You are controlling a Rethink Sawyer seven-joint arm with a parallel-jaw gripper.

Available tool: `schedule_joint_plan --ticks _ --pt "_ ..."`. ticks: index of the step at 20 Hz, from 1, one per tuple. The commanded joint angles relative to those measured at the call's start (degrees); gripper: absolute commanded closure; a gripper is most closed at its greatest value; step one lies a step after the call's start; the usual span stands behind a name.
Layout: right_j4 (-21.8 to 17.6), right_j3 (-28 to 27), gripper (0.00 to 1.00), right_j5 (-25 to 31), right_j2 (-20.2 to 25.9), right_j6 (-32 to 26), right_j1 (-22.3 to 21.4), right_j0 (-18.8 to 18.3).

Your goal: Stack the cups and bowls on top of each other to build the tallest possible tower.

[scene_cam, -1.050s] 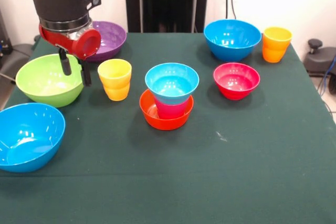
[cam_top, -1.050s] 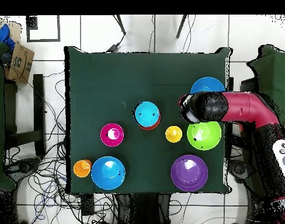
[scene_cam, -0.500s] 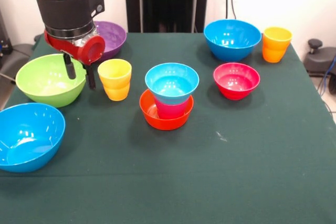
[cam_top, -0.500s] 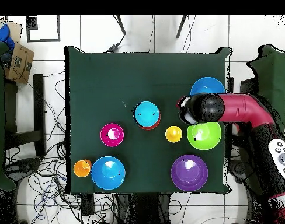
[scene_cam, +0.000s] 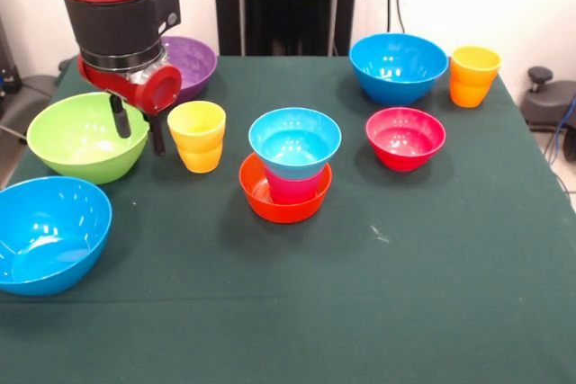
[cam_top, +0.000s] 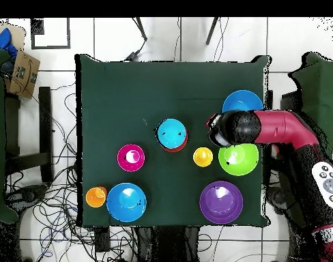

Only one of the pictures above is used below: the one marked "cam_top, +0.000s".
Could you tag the crimson small bowl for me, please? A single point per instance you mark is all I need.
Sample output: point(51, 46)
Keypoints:
point(131, 157)

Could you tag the large purple bowl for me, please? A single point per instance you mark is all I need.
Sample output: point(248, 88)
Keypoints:
point(221, 202)

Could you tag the black bench frame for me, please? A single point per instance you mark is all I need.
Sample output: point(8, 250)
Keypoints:
point(45, 122)

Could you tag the cardboard box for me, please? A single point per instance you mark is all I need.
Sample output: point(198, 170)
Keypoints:
point(23, 73)

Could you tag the black power brick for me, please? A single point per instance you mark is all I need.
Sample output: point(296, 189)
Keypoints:
point(102, 238)

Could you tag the dark green tablecloth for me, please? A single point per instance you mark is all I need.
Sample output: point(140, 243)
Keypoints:
point(128, 90)

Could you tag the large blue bowl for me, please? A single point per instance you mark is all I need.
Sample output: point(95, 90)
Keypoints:
point(126, 202)
point(243, 101)

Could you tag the black tripod leg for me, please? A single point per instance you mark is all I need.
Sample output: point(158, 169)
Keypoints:
point(212, 30)
point(141, 28)

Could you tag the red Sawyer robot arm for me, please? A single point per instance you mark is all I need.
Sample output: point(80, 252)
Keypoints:
point(278, 128)

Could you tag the blue cloth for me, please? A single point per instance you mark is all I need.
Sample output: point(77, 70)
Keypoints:
point(2, 41)

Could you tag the black equipment box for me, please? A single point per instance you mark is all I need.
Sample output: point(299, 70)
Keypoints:
point(290, 101)

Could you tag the small blue bowl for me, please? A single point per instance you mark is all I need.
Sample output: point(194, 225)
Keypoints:
point(172, 133)

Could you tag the black power adapter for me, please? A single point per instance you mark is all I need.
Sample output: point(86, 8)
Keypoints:
point(132, 56)

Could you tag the yellow cup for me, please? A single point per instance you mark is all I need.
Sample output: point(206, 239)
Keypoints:
point(203, 157)

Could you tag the grey stand base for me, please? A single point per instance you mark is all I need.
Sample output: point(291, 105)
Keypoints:
point(277, 198)

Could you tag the large green bowl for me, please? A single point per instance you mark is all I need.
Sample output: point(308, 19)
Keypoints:
point(238, 161)

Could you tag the orange cup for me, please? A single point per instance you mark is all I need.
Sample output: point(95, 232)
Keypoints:
point(95, 197)

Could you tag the orange bowl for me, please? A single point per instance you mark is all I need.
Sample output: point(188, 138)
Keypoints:
point(176, 149)

